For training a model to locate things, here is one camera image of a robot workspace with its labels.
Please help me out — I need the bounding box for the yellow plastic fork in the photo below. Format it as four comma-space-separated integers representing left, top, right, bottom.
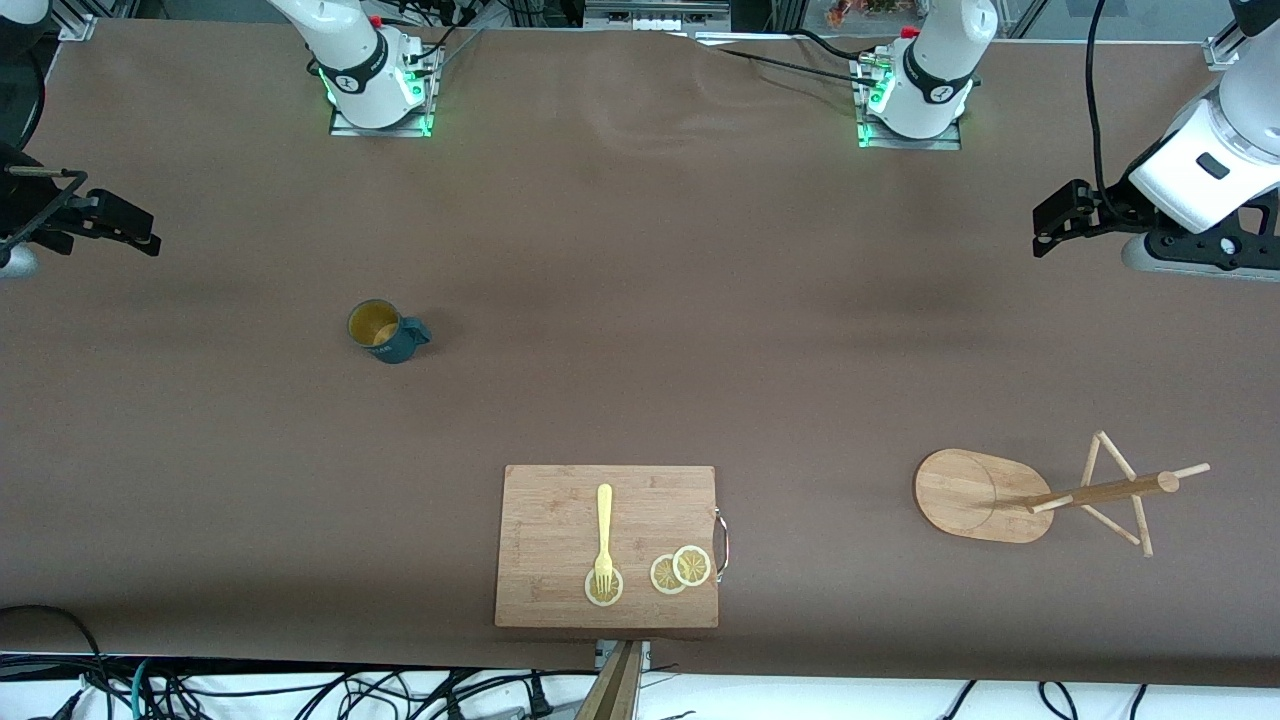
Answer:
594, 484, 615, 597

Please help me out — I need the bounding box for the wooden post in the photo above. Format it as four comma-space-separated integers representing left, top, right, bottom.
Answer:
574, 641, 642, 720

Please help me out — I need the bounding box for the white power strip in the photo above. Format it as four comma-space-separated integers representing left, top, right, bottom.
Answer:
584, 0, 733, 32

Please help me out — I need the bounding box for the black base cable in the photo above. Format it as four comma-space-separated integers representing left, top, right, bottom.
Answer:
712, 48, 873, 89
792, 28, 881, 65

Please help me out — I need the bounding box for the teal mug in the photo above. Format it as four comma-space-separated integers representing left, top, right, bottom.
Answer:
347, 299, 433, 365

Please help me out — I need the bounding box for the wooden mug rack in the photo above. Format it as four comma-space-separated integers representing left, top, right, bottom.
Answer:
914, 431, 1211, 558

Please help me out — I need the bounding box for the black floor cable loop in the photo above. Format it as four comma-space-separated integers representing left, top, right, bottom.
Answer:
0, 604, 113, 720

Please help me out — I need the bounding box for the brown table cover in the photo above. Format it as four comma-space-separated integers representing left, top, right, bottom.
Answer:
0, 18, 1280, 689

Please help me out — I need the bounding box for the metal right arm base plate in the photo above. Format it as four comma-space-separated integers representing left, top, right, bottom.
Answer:
328, 45, 442, 139

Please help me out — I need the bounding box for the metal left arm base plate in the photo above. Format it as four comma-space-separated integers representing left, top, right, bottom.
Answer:
855, 55, 964, 152

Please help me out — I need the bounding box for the bamboo cutting board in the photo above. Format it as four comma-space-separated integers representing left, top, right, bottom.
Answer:
494, 464, 731, 630

